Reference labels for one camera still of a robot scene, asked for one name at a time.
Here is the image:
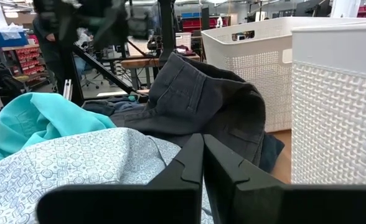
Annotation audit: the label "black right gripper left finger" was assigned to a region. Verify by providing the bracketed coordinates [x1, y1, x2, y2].
[36, 133, 205, 224]

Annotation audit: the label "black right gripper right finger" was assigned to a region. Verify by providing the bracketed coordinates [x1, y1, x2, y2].
[203, 134, 366, 224]

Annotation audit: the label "navy garment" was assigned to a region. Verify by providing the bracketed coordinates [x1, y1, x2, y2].
[258, 132, 286, 174]

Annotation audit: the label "dark grey trousers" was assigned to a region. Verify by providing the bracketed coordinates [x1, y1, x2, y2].
[110, 52, 266, 167]

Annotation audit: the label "light patterned shirt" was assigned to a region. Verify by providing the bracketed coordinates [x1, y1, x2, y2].
[0, 127, 215, 224]

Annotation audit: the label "black garment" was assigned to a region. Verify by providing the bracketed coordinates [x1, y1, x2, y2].
[82, 100, 117, 118]

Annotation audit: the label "turquoise garment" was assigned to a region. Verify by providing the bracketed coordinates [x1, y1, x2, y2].
[0, 92, 117, 169]

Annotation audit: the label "white perforated plastic basket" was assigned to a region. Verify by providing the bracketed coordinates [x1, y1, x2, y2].
[200, 16, 366, 133]
[291, 21, 366, 185]

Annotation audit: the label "wooden workbench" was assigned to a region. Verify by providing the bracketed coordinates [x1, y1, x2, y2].
[120, 54, 201, 91]

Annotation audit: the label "person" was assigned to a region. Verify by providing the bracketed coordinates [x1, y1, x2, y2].
[32, 0, 78, 94]

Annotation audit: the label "red parts bin shelf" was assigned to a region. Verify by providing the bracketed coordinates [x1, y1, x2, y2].
[2, 45, 47, 78]

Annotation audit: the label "blue storage bin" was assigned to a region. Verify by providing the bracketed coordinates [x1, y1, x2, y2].
[0, 30, 28, 48]

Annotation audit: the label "black vertical post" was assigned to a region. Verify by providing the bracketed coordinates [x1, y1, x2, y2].
[157, 0, 177, 62]

